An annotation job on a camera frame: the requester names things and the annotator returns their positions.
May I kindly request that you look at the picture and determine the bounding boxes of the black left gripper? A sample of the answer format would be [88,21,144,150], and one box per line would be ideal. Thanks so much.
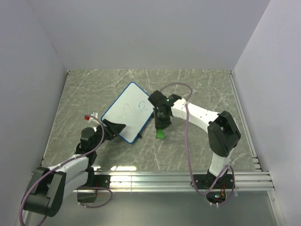
[91,119,126,151]

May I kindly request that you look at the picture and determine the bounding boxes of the green whiteboard eraser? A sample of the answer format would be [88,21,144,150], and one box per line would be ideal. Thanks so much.
[156,129,165,139]

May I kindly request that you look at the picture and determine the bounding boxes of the blue framed whiteboard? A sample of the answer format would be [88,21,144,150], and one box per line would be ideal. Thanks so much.
[101,82,153,144]

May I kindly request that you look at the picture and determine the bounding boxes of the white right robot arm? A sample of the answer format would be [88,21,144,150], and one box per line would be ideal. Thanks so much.
[148,91,241,188]

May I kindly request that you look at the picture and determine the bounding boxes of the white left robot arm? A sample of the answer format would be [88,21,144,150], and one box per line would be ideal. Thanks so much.
[21,120,126,217]

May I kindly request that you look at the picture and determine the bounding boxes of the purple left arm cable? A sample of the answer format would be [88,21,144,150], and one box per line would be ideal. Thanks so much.
[20,122,113,226]

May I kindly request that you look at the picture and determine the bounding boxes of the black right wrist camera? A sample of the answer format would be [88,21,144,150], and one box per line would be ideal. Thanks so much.
[148,90,167,107]

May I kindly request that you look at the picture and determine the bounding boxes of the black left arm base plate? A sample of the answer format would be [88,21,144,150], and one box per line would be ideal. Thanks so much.
[77,174,111,203]

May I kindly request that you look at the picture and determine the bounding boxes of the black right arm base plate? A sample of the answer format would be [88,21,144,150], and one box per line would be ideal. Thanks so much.
[193,173,235,207]

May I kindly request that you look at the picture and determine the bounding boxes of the aluminium right side rail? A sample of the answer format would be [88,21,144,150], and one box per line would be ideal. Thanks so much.
[227,70,262,171]

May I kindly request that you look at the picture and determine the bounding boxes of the aluminium rail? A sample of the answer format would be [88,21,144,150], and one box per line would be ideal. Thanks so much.
[95,171,274,192]
[227,70,262,171]

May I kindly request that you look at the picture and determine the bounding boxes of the aluminium front rail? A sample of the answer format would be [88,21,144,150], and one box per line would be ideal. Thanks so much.
[95,171,274,192]

